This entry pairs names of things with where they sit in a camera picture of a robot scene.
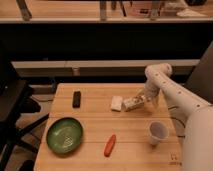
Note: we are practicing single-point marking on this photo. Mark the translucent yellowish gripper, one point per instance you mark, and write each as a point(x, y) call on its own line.
point(155, 101)

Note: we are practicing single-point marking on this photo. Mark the small clear plastic bottle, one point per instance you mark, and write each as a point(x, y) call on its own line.
point(134, 102)

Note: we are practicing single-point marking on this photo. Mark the white rectangular block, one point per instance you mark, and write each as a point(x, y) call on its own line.
point(116, 103)

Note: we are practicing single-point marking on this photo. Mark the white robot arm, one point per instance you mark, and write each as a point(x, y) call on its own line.
point(197, 150)

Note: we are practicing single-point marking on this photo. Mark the green ceramic bowl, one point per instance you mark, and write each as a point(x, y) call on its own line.
point(64, 135)

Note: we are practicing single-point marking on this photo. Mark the orange carrot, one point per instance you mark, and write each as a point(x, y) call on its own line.
point(109, 146)

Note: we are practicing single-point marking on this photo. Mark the black rectangular remote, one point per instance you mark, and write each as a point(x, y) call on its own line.
point(76, 99)

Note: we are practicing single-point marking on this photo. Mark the black office chair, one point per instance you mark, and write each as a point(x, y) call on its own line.
point(15, 99)

